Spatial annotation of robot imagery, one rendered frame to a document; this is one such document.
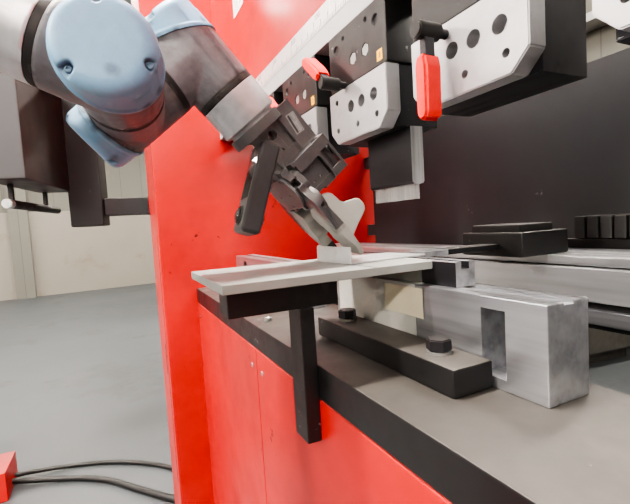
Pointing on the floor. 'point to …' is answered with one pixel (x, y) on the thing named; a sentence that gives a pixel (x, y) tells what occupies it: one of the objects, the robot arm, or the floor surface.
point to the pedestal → (5, 471)
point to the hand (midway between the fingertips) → (340, 250)
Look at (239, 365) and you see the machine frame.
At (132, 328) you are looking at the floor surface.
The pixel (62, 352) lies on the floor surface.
